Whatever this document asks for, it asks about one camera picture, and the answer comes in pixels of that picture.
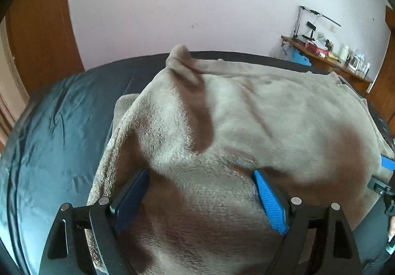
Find wooden wardrobe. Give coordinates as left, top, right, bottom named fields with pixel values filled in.
left=367, top=5, right=395, bottom=125

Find beige curtain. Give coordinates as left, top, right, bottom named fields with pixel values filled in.
left=0, top=24, right=30, bottom=146

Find wooden desk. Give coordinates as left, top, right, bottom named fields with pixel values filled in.
left=281, top=35, right=374, bottom=94

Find black desk lamp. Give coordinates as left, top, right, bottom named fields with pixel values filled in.
left=293, top=5, right=342, bottom=41

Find grey fleece sweater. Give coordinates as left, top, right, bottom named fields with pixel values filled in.
left=86, top=44, right=395, bottom=275

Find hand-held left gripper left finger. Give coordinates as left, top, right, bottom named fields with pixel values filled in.
left=40, top=168, right=151, bottom=275

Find wooden door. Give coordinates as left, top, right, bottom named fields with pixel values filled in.
left=5, top=0, right=86, bottom=94

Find black bed cover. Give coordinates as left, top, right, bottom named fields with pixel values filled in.
left=85, top=50, right=395, bottom=275

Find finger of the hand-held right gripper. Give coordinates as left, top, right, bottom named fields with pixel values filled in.
left=369, top=175, right=395, bottom=199
left=381, top=155, right=395, bottom=171

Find red box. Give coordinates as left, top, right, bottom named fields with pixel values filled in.
left=305, top=41, right=329, bottom=55

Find blue plastic bag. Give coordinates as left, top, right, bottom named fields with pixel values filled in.
left=291, top=47, right=312, bottom=66

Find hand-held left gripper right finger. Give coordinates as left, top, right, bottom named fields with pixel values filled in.
left=253, top=169, right=361, bottom=275

